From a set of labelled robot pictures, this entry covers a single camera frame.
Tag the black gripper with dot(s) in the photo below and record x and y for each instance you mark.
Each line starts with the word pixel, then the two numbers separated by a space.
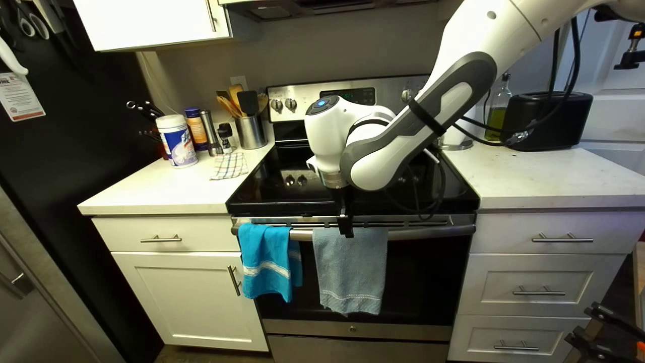
pixel 345 205

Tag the light blue towel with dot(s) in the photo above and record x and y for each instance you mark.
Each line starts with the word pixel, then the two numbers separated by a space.
pixel 348 275

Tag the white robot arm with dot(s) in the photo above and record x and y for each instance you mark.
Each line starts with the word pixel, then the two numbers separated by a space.
pixel 430 114

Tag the bright blue white-striped towel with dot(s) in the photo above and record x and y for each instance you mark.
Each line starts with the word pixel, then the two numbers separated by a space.
pixel 264 254

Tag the stainless steel electric stove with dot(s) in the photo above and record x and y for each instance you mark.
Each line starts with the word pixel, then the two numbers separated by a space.
pixel 430 284

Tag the white paper towel roll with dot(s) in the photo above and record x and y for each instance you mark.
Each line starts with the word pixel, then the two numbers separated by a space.
pixel 455 137

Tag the steel utensil holder cup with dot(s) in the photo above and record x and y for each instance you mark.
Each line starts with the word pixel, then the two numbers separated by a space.
pixel 250 133

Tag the black spatula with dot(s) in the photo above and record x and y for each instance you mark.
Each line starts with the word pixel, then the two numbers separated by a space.
pixel 247 102

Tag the steel pepper mill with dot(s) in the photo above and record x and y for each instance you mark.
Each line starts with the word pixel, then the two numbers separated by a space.
pixel 211 133

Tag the white cabinet door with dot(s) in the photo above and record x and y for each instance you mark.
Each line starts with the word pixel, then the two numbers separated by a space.
pixel 187 303

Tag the white cabinet drawer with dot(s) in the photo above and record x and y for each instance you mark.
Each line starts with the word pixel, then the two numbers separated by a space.
pixel 556 228
pixel 511 340
pixel 168 228
pixel 537 284

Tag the orange spice bottle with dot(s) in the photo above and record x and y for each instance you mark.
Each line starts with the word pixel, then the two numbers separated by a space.
pixel 196 131

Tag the olive oil glass bottle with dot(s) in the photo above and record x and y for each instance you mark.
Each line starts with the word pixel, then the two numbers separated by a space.
pixel 495 114

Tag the white wipes canister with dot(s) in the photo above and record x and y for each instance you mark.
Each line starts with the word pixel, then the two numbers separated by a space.
pixel 175 142

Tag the range hood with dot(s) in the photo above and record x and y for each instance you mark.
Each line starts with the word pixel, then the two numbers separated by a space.
pixel 334 6

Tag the black toaster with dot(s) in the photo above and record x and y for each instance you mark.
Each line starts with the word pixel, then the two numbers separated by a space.
pixel 551 124

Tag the black orange bar clamp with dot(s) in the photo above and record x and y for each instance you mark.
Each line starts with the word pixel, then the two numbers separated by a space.
pixel 596 315

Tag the black steel refrigerator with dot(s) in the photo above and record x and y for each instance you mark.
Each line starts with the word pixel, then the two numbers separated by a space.
pixel 67 175

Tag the white upper cabinet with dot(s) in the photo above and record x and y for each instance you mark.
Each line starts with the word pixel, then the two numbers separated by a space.
pixel 148 22

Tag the wooden board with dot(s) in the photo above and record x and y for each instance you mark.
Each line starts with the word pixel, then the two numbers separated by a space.
pixel 640 284

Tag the small black orange clamp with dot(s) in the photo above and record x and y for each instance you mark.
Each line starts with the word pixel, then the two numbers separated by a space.
pixel 631 52

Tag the white paper tag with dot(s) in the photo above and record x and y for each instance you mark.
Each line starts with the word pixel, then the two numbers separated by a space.
pixel 20 100

